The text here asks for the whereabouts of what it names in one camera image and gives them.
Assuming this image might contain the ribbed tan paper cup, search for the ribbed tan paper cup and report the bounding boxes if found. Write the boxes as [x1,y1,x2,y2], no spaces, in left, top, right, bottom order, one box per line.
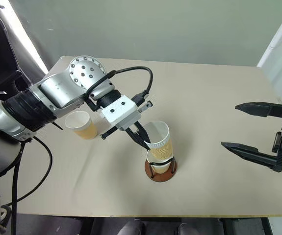
[143,120,175,165]

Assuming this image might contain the black table frame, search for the black table frame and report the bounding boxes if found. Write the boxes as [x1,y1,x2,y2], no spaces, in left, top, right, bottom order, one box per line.
[81,216,274,235]

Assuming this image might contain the white window frame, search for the white window frame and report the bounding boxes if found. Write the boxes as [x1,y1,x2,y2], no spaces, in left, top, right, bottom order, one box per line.
[255,0,282,82]

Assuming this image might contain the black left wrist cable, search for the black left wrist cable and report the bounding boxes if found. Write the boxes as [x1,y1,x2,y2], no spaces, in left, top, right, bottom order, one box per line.
[85,66,154,111]

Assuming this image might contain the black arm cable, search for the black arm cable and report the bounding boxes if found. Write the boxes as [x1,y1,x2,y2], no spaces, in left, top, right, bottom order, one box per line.
[0,136,53,235]

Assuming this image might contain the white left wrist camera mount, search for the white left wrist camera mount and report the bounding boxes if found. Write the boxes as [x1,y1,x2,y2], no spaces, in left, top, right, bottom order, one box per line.
[101,95,142,131]

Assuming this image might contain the wire cup holder brown base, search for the wire cup holder brown base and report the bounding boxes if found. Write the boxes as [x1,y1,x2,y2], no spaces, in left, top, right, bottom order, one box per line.
[144,156,178,183]

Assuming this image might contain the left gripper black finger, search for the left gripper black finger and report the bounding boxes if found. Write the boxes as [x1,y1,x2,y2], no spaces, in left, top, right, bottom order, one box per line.
[126,127,151,151]
[134,122,152,144]

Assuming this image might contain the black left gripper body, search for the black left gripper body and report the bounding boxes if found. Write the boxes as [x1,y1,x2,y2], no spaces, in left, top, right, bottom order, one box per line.
[101,99,154,141]

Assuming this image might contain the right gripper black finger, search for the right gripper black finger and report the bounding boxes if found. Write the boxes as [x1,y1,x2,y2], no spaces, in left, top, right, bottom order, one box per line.
[220,141,282,173]
[234,101,282,118]

